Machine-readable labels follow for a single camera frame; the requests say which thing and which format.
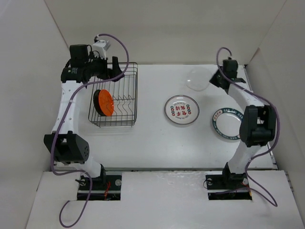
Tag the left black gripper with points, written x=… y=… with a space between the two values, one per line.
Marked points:
x=108 y=73

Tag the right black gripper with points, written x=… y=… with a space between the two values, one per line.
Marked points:
x=213 y=79

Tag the clear glass plate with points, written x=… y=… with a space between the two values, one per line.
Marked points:
x=198 y=79

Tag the black plate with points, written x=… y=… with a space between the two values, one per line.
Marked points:
x=96 y=103

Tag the orange plate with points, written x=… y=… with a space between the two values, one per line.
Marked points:
x=106 y=103

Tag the white plate red characters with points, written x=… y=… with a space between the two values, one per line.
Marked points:
x=181 y=110

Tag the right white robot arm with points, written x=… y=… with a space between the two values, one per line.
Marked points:
x=257 y=127

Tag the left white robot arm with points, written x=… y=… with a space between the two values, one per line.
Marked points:
x=64 y=142

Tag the white plate green rim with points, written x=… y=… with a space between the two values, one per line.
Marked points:
x=226 y=123

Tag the grey wire dish rack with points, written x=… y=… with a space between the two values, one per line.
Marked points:
x=125 y=96

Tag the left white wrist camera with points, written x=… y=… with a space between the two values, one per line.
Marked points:
x=101 y=47

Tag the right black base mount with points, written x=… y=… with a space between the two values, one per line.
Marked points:
x=221 y=187

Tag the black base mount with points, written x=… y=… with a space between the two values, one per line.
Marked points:
x=221 y=187
x=108 y=189

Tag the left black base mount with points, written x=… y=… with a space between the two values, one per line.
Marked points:
x=108 y=189

